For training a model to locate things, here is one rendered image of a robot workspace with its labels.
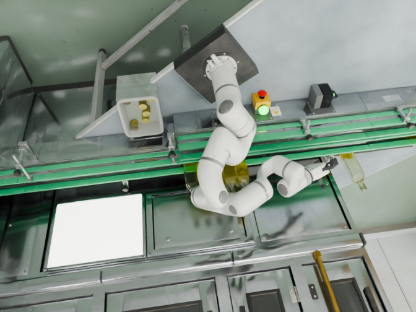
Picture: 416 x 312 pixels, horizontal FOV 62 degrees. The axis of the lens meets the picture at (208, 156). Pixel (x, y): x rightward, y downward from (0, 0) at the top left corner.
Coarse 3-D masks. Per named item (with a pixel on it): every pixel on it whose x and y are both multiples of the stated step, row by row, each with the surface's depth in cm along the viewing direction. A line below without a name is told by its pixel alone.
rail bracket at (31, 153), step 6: (18, 144) 151; (24, 144) 151; (24, 150) 151; (30, 150) 155; (36, 150) 163; (12, 156) 142; (30, 156) 158; (36, 156) 160; (18, 162) 145; (18, 168) 145; (18, 174) 143; (30, 180) 154
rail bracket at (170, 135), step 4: (172, 132) 154; (168, 136) 153; (172, 136) 154; (172, 140) 153; (168, 144) 150; (172, 144) 150; (168, 148) 150; (172, 148) 149; (172, 152) 147; (172, 156) 148; (172, 160) 158
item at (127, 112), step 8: (152, 96) 144; (120, 104) 146; (136, 104) 154; (152, 104) 155; (120, 112) 147; (128, 112) 157; (136, 112) 158; (152, 112) 159; (160, 112) 151; (128, 120) 160; (152, 120) 163; (160, 120) 154; (128, 128) 159; (144, 128) 161; (152, 128) 161; (160, 128) 160; (128, 136) 159; (136, 136) 160
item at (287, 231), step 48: (48, 192) 174; (96, 192) 174; (336, 192) 169; (0, 240) 158; (288, 240) 154; (336, 240) 151; (0, 288) 142; (48, 288) 142; (96, 288) 143; (144, 288) 145; (192, 288) 144; (240, 288) 143; (288, 288) 142; (336, 288) 143
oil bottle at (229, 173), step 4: (224, 168) 158; (228, 168) 158; (232, 168) 158; (224, 172) 156; (228, 172) 156; (232, 172) 156; (224, 176) 155; (228, 176) 155; (232, 176) 155; (224, 180) 156; (228, 180) 154; (232, 180) 154
